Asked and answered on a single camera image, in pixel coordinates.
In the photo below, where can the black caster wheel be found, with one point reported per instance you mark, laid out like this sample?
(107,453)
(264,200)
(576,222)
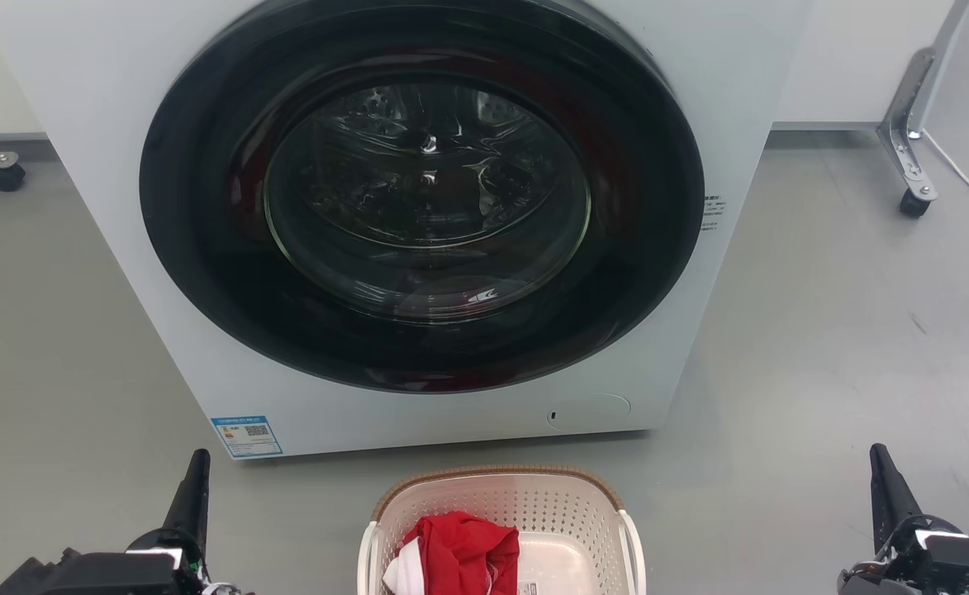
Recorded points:
(914,204)
(5,178)

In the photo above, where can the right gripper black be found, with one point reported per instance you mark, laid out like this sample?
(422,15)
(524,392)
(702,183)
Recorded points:
(955,566)

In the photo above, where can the white garment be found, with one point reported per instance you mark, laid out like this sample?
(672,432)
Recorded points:
(401,574)

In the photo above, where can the cream perforated laundry basket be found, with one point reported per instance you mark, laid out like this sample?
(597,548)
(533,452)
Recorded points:
(550,512)

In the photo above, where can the blue energy label sticker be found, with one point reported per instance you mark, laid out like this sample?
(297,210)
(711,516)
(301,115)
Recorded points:
(246,436)

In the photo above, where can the white front-load washing machine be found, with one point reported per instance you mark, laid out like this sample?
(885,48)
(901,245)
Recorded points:
(79,124)

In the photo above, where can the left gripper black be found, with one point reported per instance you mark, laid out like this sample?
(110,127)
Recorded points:
(104,574)

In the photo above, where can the round dark washing machine door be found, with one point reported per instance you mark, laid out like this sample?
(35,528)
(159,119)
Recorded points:
(203,248)

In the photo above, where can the white partition frame post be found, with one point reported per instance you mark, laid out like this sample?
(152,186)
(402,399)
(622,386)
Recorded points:
(942,58)

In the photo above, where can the red garment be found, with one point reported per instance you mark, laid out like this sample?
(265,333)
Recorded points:
(459,549)

